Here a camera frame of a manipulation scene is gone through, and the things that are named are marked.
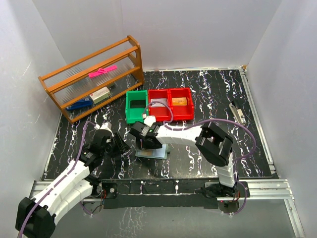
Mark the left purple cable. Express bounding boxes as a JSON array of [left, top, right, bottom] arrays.
[[17, 121, 100, 238]]

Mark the wooden shelf rack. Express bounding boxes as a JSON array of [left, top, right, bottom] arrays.
[[38, 35, 144, 123]]

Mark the white red box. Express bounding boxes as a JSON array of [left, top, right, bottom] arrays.
[[90, 87, 111, 104]]

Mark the green plastic bin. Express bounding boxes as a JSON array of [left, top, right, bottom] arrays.
[[125, 90, 148, 124]]

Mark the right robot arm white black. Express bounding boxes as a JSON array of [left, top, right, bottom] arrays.
[[129, 121, 239, 198]]

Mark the purple cable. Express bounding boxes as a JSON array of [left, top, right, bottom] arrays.
[[141, 101, 257, 215], [17, 121, 100, 238]]

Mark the black credit card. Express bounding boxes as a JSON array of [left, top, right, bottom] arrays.
[[129, 100, 146, 109]]

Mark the green card holder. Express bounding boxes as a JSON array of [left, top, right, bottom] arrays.
[[135, 144, 170, 160]]

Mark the red plastic bin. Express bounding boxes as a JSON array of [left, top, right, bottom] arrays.
[[148, 89, 172, 121], [170, 88, 195, 121]]

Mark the middle red plastic bin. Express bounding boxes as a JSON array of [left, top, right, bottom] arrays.
[[148, 89, 172, 121]]

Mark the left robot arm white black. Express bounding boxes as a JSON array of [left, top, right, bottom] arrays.
[[15, 129, 130, 238]]

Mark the right red plastic bin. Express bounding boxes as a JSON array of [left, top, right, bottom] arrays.
[[170, 88, 195, 121]]

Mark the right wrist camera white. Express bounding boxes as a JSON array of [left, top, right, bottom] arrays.
[[144, 116, 156, 127]]

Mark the black grey stapler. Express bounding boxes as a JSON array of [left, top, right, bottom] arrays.
[[229, 100, 246, 125]]

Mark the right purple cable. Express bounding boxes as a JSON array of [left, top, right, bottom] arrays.
[[141, 101, 257, 215]]

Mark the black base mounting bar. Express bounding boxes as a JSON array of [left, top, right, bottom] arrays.
[[74, 178, 251, 210]]

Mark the orange card in bin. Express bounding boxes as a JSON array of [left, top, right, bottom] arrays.
[[172, 97, 188, 106]]

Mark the pink plastic clip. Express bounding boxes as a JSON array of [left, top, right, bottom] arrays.
[[88, 65, 117, 78]]

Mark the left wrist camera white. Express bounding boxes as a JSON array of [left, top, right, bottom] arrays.
[[99, 121, 112, 132]]

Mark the white striped credit card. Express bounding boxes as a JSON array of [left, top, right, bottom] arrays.
[[150, 98, 168, 107]]

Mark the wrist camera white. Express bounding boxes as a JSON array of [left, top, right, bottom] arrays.
[[99, 121, 112, 132], [144, 116, 156, 127]]

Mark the blue stapler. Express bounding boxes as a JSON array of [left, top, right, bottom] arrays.
[[66, 97, 93, 111]]

